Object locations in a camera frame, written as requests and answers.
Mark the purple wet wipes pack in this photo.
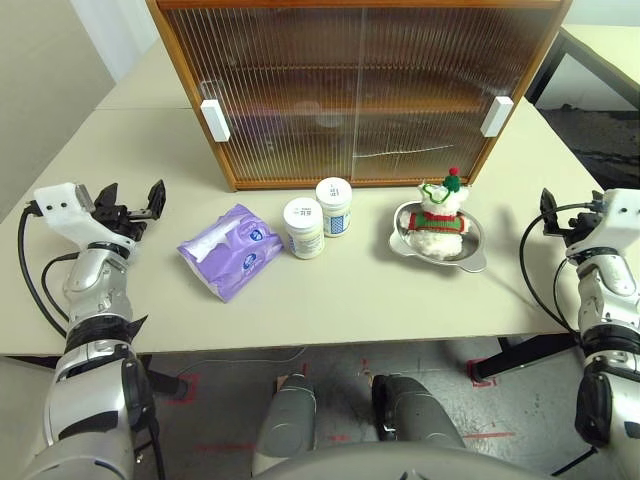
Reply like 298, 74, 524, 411
176, 203, 284, 304

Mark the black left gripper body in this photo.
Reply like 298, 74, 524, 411
92, 199, 151, 246

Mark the wooden cabinet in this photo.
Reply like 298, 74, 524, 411
144, 0, 574, 193

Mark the white jar blue patterned label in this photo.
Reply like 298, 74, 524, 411
315, 177, 353, 239

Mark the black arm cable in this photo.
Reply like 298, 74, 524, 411
17, 199, 81, 339
518, 202, 609, 336

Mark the grey robot right leg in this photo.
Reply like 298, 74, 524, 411
372, 374, 466, 451

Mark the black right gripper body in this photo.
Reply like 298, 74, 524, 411
549, 209, 596, 246

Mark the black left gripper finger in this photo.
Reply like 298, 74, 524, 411
142, 178, 167, 221
93, 182, 121, 211

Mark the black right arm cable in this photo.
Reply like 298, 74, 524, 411
518, 202, 609, 336

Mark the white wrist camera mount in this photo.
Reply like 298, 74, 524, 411
33, 183, 136, 251
564, 188, 640, 261

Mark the white jar plain label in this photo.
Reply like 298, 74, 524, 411
282, 198, 327, 260

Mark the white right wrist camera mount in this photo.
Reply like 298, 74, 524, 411
564, 188, 640, 261

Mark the thin black hanging cable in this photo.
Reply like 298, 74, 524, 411
549, 446, 599, 477

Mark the black table leg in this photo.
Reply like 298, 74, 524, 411
469, 334, 581, 386
147, 368, 191, 401

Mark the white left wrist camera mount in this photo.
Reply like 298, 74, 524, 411
33, 183, 136, 251

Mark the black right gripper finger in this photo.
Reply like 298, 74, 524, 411
538, 188, 559, 236

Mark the grey robot torso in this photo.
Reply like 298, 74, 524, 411
249, 439, 551, 480

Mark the clear ribbed sliding door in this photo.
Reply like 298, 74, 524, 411
352, 7, 559, 180
162, 7, 366, 182

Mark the stainless steel bowl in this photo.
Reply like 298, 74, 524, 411
389, 199, 489, 274

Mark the white door handle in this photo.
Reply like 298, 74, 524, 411
479, 96, 515, 138
200, 98, 231, 144

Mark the white plush toy christmas sweater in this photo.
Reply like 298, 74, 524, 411
404, 167, 474, 260

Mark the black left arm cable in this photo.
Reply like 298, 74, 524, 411
17, 199, 81, 339

